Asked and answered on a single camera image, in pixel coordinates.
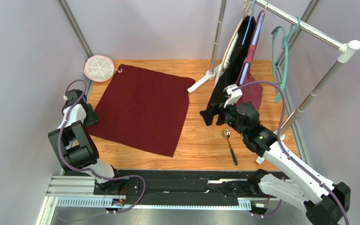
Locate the gold spoon green handle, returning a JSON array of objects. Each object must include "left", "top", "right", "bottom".
[{"left": 222, "top": 129, "right": 238, "bottom": 165}]

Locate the dark red cloth napkin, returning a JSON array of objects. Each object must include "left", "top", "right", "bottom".
[{"left": 87, "top": 64, "right": 195, "bottom": 157}]

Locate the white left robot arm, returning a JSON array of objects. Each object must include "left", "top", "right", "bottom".
[{"left": 48, "top": 89, "right": 124, "bottom": 194}]

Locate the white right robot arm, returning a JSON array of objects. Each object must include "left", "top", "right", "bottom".
[{"left": 200, "top": 102, "right": 351, "bottom": 225}]

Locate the dark red hanging garment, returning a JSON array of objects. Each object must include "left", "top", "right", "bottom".
[{"left": 235, "top": 10, "right": 266, "bottom": 112}]

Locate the teal plastic hanger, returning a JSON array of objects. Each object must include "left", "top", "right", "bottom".
[{"left": 271, "top": 16, "right": 302, "bottom": 104}]

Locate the round pink mesh laundry bag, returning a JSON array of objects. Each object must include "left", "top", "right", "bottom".
[{"left": 83, "top": 54, "right": 122, "bottom": 83}]

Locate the blue plastic hanger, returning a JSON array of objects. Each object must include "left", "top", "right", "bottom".
[{"left": 239, "top": 10, "right": 265, "bottom": 85}]

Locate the white hanging towel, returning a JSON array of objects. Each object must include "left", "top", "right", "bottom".
[{"left": 214, "top": 34, "right": 239, "bottom": 87}]

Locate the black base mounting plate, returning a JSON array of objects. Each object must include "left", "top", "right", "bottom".
[{"left": 93, "top": 169, "right": 290, "bottom": 207}]

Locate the black hanging garment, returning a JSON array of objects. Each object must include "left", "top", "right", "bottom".
[{"left": 208, "top": 16, "right": 256, "bottom": 104}]

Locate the wooden hanger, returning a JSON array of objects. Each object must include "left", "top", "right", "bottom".
[{"left": 218, "top": 0, "right": 251, "bottom": 72}]

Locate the silver clothes rack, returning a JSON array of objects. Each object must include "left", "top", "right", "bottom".
[{"left": 188, "top": 0, "right": 360, "bottom": 140}]

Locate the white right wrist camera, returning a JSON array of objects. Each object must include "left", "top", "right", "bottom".
[{"left": 223, "top": 84, "right": 243, "bottom": 108}]

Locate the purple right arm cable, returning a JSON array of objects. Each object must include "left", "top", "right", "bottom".
[{"left": 232, "top": 81, "right": 350, "bottom": 225}]

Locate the aluminium frame rail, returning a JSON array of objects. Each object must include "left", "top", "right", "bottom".
[{"left": 46, "top": 176, "right": 267, "bottom": 215}]

